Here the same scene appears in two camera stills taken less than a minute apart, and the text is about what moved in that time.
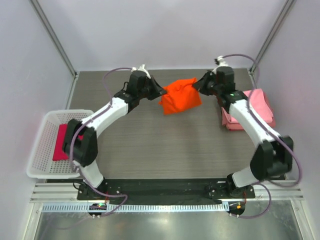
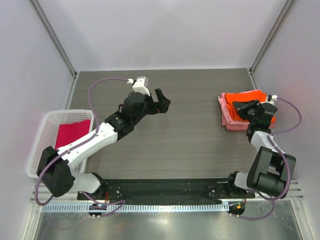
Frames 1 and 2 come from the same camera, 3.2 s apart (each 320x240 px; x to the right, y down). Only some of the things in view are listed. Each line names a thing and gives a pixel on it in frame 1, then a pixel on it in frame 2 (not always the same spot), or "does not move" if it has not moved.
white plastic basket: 41,165 does not move
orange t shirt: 181,95 → 231,98
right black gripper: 201,85 → 242,107
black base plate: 165,189 does not move
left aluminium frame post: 58,42 does not move
